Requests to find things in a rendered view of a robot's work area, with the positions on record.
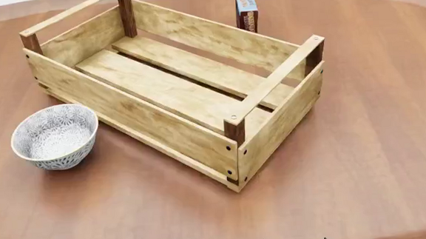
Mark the white patterned ceramic bowl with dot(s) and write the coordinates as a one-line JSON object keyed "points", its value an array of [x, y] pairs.
{"points": [[56, 137]]}

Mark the light wooden slatted crate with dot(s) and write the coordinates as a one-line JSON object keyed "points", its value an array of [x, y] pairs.
{"points": [[167, 100]]}

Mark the blue and brown food box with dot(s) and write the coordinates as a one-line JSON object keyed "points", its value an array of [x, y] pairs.
{"points": [[247, 13]]}

